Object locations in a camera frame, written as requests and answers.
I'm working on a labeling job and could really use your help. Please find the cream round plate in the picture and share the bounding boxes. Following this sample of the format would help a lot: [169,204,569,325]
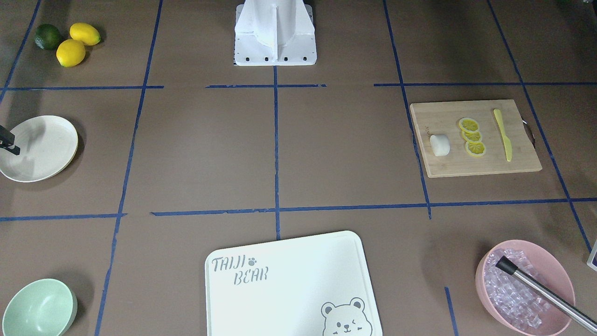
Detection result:
[0,115,78,182]

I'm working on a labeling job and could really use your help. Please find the cream bear serving tray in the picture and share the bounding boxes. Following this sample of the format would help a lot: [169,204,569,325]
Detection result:
[205,231,382,336]

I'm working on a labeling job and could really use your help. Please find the yellow lemon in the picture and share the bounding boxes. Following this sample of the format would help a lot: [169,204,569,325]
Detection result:
[56,40,87,68]
[69,22,102,46]

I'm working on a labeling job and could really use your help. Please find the green lime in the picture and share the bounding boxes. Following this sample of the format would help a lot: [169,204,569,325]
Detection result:
[34,24,64,50]

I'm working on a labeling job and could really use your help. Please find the mint green bowl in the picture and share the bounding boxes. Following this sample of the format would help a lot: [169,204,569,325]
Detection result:
[2,279,77,336]

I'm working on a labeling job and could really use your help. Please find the bamboo cutting board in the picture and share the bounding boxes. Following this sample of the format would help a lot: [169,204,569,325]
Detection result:
[410,99,542,178]

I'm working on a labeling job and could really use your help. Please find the lemon slice far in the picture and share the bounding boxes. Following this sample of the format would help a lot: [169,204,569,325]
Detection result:
[458,117,479,134]

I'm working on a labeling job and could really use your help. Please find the lemon slice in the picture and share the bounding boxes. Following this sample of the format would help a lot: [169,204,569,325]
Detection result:
[460,130,483,143]
[465,141,486,158]
[458,117,479,134]

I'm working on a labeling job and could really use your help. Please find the lemon slice middle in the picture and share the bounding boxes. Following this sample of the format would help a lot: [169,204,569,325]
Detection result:
[460,130,483,143]

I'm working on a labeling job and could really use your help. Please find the lemon slice near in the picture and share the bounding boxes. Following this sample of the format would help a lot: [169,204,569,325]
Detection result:
[465,141,486,158]

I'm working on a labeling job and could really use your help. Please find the yellow plastic knife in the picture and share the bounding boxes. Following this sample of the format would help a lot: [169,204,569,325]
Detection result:
[493,109,513,162]

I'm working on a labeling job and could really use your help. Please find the steel muddler black tip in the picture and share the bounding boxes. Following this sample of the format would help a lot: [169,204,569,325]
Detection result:
[495,256,597,335]

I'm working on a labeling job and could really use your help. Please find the pink bowl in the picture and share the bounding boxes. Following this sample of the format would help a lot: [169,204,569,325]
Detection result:
[475,240,576,336]

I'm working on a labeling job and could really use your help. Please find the clear ice cubes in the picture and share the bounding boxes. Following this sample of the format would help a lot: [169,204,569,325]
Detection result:
[483,248,549,332]

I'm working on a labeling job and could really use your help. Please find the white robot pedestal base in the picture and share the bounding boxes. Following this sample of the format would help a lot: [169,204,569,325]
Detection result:
[233,0,317,66]

